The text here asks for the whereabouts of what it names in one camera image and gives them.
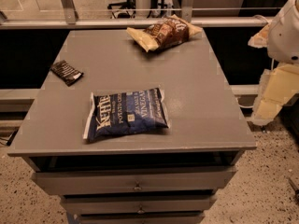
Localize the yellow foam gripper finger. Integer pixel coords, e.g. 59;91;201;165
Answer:
251;63;299;126
248;24;270;49

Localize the black rxbar chocolate bar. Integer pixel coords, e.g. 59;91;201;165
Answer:
50;60;83;86

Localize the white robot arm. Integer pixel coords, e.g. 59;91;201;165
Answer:
248;0;299;126

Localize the brown chip bag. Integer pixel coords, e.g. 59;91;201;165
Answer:
126;15;203;52

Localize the blue Kettle chip bag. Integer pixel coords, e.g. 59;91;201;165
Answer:
83;88;169;142

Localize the grey drawer cabinet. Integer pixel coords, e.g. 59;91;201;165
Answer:
9;30;255;224

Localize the black office chair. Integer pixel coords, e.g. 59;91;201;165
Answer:
107;0;135;19

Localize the middle grey drawer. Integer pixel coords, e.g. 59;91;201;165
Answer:
61;194;216;215

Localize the grey drawer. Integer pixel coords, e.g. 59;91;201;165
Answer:
61;194;216;215
32;166;236;195
78;212;205;224

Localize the bottom grey drawer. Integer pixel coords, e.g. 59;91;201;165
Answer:
78;212;205;224

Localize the top grey drawer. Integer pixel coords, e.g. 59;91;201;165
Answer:
32;166;236;195

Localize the metal window frame rail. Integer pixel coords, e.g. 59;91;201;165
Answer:
0;15;273;30

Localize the white cable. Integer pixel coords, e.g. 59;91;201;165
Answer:
236;96;257;110

